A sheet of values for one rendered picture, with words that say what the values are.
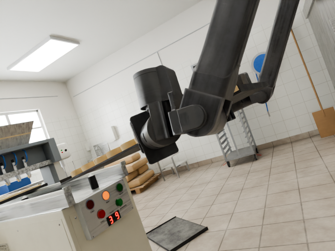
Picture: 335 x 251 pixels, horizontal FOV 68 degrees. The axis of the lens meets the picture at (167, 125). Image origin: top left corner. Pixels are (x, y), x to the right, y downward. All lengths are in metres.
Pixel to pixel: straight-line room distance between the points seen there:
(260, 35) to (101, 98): 3.72
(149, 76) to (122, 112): 5.44
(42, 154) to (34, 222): 0.79
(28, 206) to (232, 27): 0.99
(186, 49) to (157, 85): 4.73
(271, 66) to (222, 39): 0.57
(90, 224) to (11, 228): 0.43
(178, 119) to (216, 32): 0.13
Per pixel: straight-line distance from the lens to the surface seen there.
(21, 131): 1.78
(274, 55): 0.92
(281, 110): 4.76
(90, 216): 0.98
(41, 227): 1.10
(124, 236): 1.12
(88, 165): 0.76
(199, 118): 0.33
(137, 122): 0.49
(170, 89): 0.39
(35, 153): 1.83
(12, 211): 1.27
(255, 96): 0.93
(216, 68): 0.35
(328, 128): 4.55
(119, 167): 1.11
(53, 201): 0.99
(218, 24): 0.38
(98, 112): 6.27
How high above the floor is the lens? 0.98
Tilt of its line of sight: 1 degrees up
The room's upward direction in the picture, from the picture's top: 20 degrees counter-clockwise
